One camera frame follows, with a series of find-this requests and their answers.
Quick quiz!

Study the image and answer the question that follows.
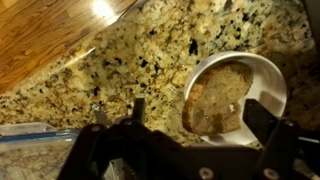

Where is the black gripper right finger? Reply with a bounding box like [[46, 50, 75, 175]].
[[242, 99, 300, 180]]

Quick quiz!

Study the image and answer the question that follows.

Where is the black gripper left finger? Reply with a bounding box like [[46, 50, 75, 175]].
[[58, 97, 147, 180]]

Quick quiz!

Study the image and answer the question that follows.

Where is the brown bread slice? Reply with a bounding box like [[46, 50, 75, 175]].
[[181, 60, 255, 137]]

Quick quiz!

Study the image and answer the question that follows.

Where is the white ceramic bowl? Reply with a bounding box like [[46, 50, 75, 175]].
[[182, 50, 289, 147]]

